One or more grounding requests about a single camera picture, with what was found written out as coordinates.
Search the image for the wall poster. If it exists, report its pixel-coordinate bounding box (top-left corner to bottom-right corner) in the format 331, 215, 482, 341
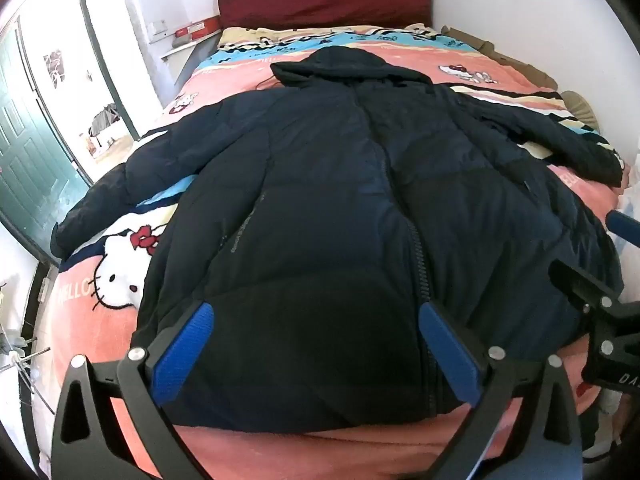
43, 49, 67, 87

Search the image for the green panelled door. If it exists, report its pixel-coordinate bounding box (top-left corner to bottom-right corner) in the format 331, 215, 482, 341
0, 24, 94, 263

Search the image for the red box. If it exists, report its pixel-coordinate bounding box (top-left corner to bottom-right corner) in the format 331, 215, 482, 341
174, 15, 222, 42

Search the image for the metal drying rack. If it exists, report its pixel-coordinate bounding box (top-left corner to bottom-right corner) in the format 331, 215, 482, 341
0, 322, 57, 413

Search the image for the olive green quilt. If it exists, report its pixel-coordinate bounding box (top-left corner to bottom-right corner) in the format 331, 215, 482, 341
440, 24, 602, 132

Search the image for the dark green door frame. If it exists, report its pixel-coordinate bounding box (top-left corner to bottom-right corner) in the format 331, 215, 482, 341
74, 0, 142, 141

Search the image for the cartoon cat printed blanket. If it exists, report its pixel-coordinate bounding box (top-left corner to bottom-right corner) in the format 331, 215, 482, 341
40, 24, 640, 480

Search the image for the white bedside shelf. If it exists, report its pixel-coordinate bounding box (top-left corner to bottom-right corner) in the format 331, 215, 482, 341
160, 34, 222, 62

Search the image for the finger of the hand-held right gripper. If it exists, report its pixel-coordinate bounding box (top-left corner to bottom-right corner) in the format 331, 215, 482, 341
548, 258, 640, 333
606, 211, 640, 247

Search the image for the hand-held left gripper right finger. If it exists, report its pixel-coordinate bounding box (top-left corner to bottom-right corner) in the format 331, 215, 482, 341
419, 302, 583, 480

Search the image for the dark red headboard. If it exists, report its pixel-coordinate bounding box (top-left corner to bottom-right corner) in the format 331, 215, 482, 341
216, 0, 434, 32

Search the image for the dark navy puffer jacket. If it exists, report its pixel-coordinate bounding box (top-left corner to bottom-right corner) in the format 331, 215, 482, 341
50, 46, 626, 433

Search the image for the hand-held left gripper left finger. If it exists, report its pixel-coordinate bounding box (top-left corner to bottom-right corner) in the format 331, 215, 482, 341
52, 302, 216, 480

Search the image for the pile of clothes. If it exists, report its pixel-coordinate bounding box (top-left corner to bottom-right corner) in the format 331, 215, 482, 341
86, 102, 125, 137

